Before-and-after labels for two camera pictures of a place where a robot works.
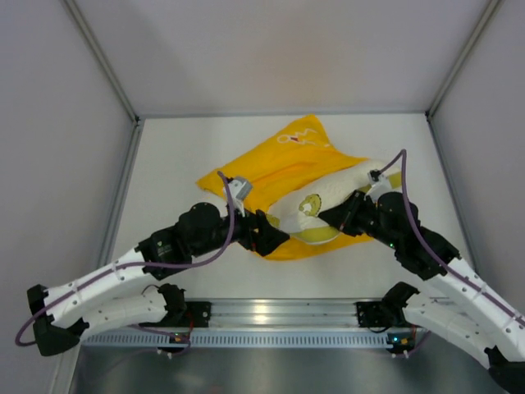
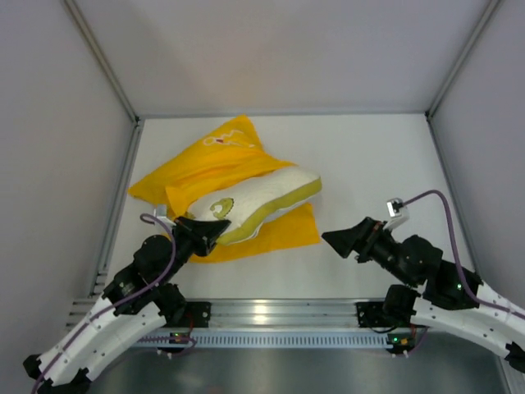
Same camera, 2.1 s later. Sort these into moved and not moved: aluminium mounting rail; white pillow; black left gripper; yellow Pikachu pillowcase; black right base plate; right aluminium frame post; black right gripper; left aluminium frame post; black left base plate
Moved: white pillow; yellow Pikachu pillowcase; black right gripper; black left gripper
Not moved: left aluminium frame post; black right base plate; black left base plate; aluminium mounting rail; right aluminium frame post
